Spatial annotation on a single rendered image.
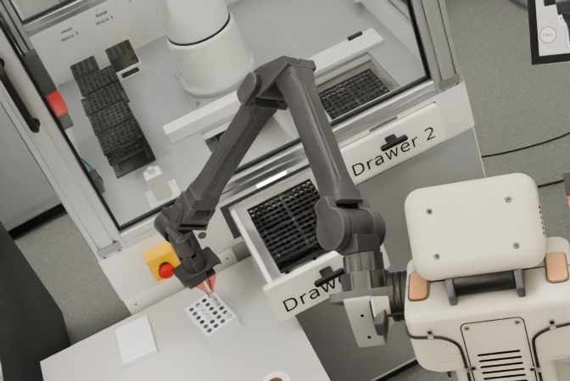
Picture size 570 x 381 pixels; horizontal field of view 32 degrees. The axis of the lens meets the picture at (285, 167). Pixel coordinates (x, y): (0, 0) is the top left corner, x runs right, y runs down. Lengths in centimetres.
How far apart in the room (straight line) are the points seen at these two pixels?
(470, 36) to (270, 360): 244
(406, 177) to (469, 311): 106
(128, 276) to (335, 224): 89
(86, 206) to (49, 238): 191
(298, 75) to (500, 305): 61
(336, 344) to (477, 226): 138
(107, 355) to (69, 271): 157
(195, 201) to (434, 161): 75
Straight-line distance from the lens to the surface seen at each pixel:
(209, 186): 213
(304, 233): 233
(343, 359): 295
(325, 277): 219
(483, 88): 409
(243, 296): 245
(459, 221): 158
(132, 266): 249
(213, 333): 236
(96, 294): 388
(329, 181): 180
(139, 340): 246
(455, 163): 267
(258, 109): 200
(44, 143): 225
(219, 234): 250
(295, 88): 190
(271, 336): 234
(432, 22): 242
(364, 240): 174
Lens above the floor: 244
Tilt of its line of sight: 38 degrees down
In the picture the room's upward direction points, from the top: 22 degrees counter-clockwise
